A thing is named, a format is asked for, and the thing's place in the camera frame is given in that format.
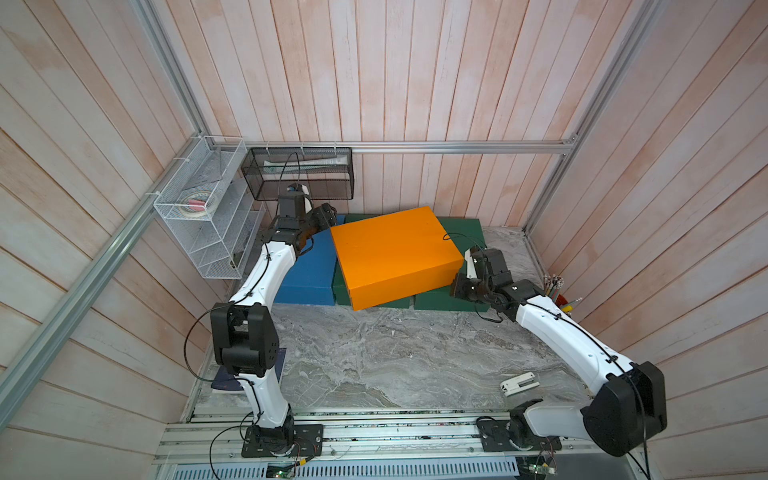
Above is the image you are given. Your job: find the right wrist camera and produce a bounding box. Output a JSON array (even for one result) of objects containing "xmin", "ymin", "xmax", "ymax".
[{"xmin": 464, "ymin": 249, "xmax": 478, "ymax": 279}]

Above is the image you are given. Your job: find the tape roll in shelf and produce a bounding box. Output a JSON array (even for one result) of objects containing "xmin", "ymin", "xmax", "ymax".
[{"xmin": 178, "ymin": 190, "xmax": 218, "ymax": 218}]

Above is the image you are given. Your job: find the paper in mesh basket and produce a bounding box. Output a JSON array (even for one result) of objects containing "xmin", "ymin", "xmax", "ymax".
[{"xmin": 261, "ymin": 156, "xmax": 349, "ymax": 174}]

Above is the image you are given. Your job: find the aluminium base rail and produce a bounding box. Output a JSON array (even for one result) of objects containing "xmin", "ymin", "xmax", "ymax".
[{"xmin": 155, "ymin": 407, "xmax": 607, "ymax": 480}]

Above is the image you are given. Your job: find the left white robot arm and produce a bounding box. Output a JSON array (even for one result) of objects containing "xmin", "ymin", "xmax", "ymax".
[{"xmin": 210, "ymin": 183, "xmax": 336, "ymax": 458}]

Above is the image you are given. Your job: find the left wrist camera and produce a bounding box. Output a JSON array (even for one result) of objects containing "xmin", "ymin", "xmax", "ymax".
[{"xmin": 290, "ymin": 183, "xmax": 314, "ymax": 212}]

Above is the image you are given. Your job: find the white wire wall shelf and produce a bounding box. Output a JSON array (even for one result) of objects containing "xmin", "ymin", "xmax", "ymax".
[{"xmin": 154, "ymin": 136, "xmax": 264, "ymax": 280}]

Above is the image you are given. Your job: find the orange shoebox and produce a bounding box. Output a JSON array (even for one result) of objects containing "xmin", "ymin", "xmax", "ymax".
[{"xmin": 331, "ymin": 207, "xmax": 464, "ymax": 311}]

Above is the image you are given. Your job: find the blue shoebox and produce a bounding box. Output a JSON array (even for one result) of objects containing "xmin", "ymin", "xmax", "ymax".
[{"xmin": 275, "ymin": 230, "xmax": 337, "ymax": 306}]

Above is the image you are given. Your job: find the white stapler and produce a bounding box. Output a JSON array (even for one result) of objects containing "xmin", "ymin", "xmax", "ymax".
[{"xmin": 500, "ymin": 372, "xmax": 540, "ymax": 397}]

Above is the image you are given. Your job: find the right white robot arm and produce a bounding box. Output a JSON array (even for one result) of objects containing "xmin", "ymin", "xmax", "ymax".
[{"xmin": 451, "ymin": 247, "xmax": 668, "ymax": 457}]

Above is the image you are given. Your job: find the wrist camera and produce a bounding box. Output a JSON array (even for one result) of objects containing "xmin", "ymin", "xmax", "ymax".
[
  {"xmin": 290, "ymin": 183, "xmax": 314, "ymax": 212},
  {"xmin": 464, "ymin": 249, "xmax": 478, "ymax": 279}
]

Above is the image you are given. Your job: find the dark blue notebook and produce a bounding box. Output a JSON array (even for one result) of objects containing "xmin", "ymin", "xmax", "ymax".
[{"xmin": 211, "ymin": 347, "xmax": 287, "ymax": 393}]

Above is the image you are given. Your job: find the black mesh wall basket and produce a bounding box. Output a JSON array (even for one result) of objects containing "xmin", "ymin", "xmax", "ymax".
[{"xmin": 241, "ymin": 146, "xmax": 355, "ymax": 201}]

